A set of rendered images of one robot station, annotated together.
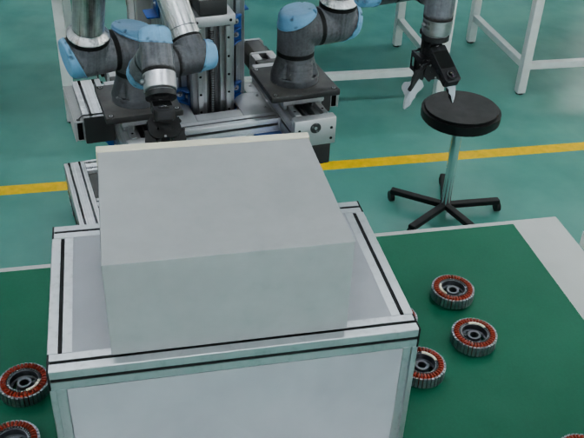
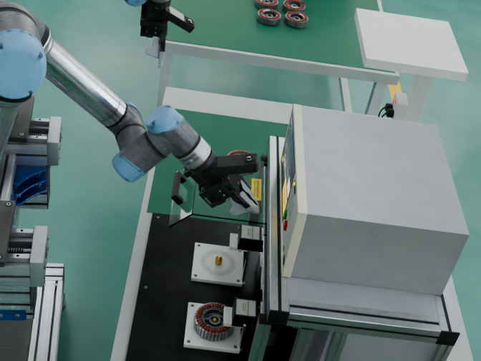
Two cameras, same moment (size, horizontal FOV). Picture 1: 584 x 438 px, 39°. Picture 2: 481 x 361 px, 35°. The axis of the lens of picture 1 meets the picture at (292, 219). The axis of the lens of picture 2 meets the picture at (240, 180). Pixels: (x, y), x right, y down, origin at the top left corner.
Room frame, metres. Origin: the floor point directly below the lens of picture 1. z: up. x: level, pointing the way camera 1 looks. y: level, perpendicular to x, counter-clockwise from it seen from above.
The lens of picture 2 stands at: (1.40, 1.67, 2.39)
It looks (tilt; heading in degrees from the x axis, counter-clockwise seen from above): 39 degrees down; 278
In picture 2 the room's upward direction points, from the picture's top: 11 degrees clockwise
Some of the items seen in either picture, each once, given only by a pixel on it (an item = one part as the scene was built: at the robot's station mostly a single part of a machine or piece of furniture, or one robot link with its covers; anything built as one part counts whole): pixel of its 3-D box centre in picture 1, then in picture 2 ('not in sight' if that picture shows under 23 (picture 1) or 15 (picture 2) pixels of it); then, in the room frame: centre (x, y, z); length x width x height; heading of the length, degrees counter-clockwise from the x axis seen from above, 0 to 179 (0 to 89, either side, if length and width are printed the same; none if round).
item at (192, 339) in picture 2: not in sight; (212, 326); (1.59, 0.32, 0.78); 0.15 x 0.15 x 0.01; 13
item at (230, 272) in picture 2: not in sight; (217, 263); (1.65, 0.09, 0.78); 0.15 x 0.15 x 0.01; 13
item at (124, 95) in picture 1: (136, 82); not in sight; (2.23, 0.47, 1.09); 0.15 x 0.15 x 0.10
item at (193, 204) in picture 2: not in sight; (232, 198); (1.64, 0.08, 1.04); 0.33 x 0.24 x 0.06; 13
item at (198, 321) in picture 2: not in sight; (214, 321); (1.59, 0.32, 0.80); 0.11 x 0.11 x 0.04
